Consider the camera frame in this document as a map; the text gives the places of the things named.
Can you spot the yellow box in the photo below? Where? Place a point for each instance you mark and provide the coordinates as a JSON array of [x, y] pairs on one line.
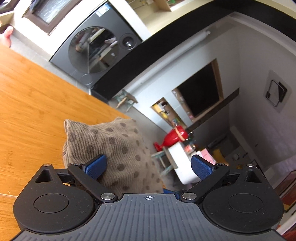
[[158, 107]]

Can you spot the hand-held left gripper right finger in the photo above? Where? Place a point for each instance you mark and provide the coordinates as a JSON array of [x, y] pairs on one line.
[[203, 166]]

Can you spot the wooden bench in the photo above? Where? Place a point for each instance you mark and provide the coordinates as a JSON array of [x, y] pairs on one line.
[[161, 157]]

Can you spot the red vase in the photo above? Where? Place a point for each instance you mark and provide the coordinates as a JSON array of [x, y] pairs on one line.
[[173, 138]]

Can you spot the pink box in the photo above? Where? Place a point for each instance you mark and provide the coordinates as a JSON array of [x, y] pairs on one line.
[[208, 156]]

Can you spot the black square wall lamp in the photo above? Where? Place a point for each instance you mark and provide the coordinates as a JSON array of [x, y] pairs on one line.
[[276, 92]]

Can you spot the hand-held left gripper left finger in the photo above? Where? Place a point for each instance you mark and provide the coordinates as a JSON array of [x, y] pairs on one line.
[[96, 166]]

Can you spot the grey front-load washing machine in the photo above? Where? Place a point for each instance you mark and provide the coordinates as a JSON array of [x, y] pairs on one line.
[[60, 58]]

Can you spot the wooden wall shelf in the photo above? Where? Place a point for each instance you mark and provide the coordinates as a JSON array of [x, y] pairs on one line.
[[159, 4]]

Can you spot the small wooden stool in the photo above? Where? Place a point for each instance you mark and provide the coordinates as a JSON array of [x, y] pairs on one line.
[[128, 96]]

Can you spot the wall television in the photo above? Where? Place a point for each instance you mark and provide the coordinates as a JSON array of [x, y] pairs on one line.
[[198, 90]]

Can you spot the white low cabinet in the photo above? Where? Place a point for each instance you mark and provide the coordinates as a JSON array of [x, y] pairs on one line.
[[182, 162]]

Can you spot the pink detergent bottle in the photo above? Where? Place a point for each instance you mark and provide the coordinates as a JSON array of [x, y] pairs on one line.
[[8, 37]]

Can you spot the frosted glass window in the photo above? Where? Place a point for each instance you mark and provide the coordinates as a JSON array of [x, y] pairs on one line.
[[48, 14]]

